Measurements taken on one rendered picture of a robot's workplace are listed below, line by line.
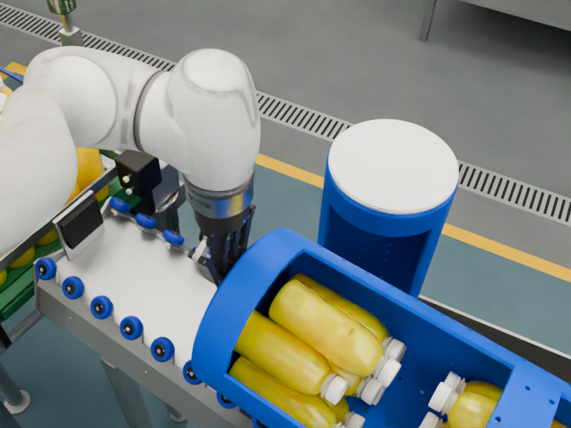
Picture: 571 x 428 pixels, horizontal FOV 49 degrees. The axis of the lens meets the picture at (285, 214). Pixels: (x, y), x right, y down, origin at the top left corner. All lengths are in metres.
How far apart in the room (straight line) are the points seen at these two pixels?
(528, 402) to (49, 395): 1.70
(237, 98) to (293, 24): 2.94
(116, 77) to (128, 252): 0.66
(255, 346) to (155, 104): 0.41
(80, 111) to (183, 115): 0.11
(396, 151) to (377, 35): 2.23
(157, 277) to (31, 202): 0.91
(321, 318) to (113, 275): 0.53
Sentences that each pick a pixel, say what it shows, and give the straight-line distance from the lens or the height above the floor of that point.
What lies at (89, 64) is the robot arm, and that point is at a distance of 0.74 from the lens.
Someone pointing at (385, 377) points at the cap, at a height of 1.16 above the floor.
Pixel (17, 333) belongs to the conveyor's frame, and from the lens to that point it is 2.05.
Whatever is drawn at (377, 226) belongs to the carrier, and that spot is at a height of 0.99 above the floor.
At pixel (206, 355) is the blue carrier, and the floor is 1.15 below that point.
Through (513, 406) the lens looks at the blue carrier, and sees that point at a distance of 0.88.
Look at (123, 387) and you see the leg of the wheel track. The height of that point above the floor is 0.52.
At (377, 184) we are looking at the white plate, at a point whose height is 1.04.
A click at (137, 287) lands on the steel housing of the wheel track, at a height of 0.93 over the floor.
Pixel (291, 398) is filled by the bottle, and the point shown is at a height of 1.09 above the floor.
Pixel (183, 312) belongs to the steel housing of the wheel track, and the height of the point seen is 0.93.
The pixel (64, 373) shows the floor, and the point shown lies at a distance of 2.31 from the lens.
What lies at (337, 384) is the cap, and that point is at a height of 1.13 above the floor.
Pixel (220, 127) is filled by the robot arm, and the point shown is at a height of 1.53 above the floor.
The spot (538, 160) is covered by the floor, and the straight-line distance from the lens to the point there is 3.07.
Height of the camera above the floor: 1.99
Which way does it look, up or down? 50 degrees down
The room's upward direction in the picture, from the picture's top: 3 degrees clockwise
